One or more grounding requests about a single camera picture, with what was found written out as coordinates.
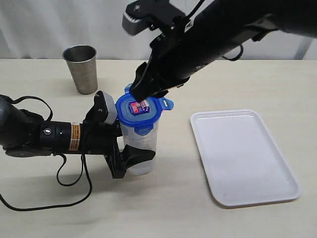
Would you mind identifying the white plastic tray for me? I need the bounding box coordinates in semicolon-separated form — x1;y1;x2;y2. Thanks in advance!
190;109;301;207

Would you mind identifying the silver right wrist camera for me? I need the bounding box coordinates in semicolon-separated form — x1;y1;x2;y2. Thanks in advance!
122;12;153;36

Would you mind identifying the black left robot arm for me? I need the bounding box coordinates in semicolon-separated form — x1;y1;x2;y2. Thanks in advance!
0;91;156;179

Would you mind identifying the stainless steel cup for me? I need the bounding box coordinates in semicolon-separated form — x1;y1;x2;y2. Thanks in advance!
62;45;98;95

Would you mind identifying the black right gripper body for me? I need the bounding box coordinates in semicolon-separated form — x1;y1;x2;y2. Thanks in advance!
125;0;189;77

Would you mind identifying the white backdrop curtain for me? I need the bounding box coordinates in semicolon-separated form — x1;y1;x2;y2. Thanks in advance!
0;0;317;60

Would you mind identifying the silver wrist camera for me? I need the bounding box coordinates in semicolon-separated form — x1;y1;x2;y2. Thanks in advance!
103;91;117;125
122;12;153;36

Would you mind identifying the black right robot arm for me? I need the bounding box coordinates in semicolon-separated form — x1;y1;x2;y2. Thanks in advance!
122;0;317;101

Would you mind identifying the clear plastic container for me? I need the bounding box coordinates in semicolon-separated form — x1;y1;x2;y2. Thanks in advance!
120;120;159;176

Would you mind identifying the blue container lid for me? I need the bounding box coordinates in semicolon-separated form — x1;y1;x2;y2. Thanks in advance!
115;84;174;136

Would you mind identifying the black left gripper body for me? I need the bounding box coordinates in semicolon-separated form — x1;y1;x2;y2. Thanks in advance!
82;91;126;179

